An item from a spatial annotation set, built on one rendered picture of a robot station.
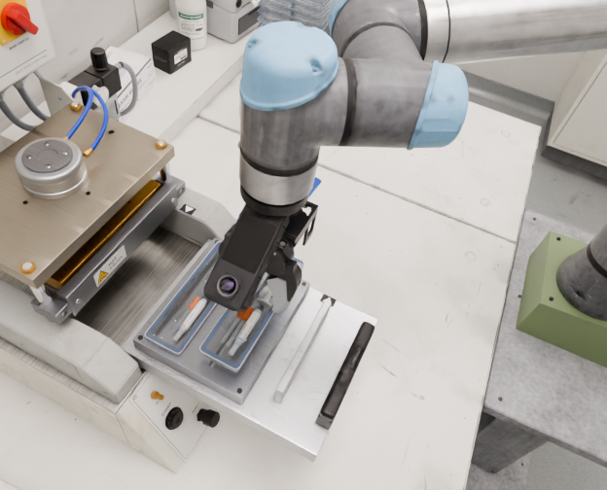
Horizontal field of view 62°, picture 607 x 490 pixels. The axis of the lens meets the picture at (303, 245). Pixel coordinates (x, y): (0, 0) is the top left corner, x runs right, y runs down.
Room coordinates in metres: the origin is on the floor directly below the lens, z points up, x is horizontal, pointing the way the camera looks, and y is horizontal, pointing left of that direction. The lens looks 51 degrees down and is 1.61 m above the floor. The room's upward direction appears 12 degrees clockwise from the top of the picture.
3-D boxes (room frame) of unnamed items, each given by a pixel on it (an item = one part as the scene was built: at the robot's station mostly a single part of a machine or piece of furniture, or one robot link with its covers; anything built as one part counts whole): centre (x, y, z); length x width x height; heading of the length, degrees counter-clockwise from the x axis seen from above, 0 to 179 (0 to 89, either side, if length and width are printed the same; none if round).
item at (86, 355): (0.28, 0.31, 0.96); 0.25 x 0.05 x 0.07; 73
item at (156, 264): (0.44, 0.37, 0.93); 0.46 x 0.35 x 0.01; 73
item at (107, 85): (0.68, 0.39, 1.05); 0.15 x 0.05 x 0.15; 163
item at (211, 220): (0.54, 0.22, 0.96); 0.26 x 0.05 x 0.07; 73
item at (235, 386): (0.35, 0.09, 0.98); 0.20 x 0.17 x 0.03; 163
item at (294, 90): (0.36, 0.04, 1.35); 0.09 x 0.08 x 0.11; 105
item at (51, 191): (0.46, 0.36, 1.08); 0.31 x 0.24 x 0.13; 163
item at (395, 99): (0.41, -0.05, 1.35); 0.11 x 0.11 x 0.08; 15
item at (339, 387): (0.30, -0.09, 0.99); 0.15 x 0.02 x 0.04; 163
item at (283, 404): (0.34, 0.04, 0.97); 0.30 x 0.22 x 0.08; 73
